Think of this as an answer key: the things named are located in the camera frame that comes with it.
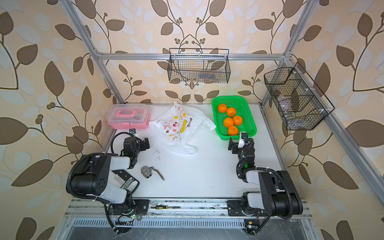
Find orange five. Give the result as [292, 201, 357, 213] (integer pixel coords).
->
[228, 125, 239, 136]

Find orange three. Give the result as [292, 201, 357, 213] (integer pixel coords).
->
[233, 116, 243, 126]

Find orange four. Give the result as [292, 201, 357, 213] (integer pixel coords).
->
[223, 118, 234, 128]

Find orange two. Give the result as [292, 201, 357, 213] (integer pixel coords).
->
[226, 107, 237, 118]

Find white printed plastic bag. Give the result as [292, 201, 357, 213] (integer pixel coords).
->
[149, 102, 216, 155]

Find orange one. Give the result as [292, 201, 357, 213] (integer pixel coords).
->
[218, 104, 228, 113]

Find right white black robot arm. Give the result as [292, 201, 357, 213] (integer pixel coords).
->
[227, 133, 304, 236]

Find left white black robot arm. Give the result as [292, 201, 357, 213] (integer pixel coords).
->
[66, 129, 150, 234]

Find pink plastic storage box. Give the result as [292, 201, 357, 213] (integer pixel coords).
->
[106, 104, 151, 130]

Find green plastic basket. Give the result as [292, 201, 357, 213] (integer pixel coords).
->
[212, 96, 257, 141]

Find yellow black screwdriver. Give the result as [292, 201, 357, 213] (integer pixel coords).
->
[151, 205, 181, 210]

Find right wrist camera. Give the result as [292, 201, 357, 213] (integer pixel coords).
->
[238, 132, 249, 149]

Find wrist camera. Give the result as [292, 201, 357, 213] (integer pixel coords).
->
[129, 129, 137, 136]
[238, 132, 249, 149]

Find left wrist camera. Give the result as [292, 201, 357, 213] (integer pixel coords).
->
[129, 129, 137, 136]

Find side black wire basket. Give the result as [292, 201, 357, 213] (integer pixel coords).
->
[264, 63, 335, 131]

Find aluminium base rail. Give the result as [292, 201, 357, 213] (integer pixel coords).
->
[64, 197, 313, 229]

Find rear black wire basket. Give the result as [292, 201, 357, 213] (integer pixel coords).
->
[166, 48, 231, 84]

